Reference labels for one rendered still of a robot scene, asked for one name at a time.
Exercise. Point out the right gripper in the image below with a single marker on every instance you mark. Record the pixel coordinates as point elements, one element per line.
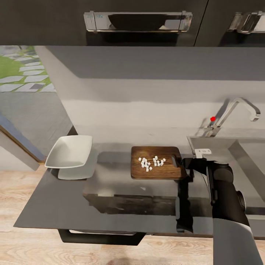
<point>190,163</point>

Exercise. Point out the cabinet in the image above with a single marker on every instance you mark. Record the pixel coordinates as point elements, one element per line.
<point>157,23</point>

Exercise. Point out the cutting board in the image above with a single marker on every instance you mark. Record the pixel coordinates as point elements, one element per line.
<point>165,171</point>

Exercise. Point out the drop in sink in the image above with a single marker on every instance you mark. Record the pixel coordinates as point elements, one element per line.
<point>245,155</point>

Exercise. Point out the dishwasher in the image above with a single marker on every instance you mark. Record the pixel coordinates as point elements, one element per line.
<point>102,237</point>

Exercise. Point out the bowl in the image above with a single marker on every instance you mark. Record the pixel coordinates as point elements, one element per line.
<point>70,152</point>

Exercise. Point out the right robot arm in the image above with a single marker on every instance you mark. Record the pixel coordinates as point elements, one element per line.
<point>233,242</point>

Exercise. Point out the fixed window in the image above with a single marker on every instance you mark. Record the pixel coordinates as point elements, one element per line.
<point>31,112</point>

